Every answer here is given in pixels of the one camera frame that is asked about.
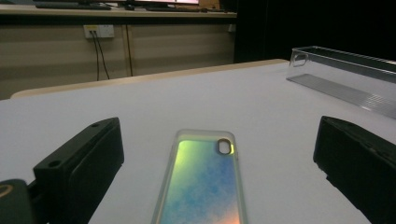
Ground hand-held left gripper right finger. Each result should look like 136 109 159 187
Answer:
313 115 396 224

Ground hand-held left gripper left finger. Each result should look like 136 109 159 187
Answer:
32 117 125 224

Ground clear plastic bin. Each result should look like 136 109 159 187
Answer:
285 46 396 120

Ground iridescent phone case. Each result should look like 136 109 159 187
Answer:
150 129 249 224

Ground wooden table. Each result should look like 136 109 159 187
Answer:
10 58 289 100

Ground black curtain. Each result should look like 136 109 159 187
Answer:
233 0 396 64

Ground white table mat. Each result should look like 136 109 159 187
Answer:
0 59 396 224

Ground background desk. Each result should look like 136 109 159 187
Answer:
0 2 238 21

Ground black keyboard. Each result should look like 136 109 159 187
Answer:
35 1 112 11

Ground monitor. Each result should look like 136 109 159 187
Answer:
134 0 200 6

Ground black wall cable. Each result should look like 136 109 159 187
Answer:
90 30 101 82
93 30 111 80

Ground white wall socket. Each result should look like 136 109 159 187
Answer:
83 24 115 39

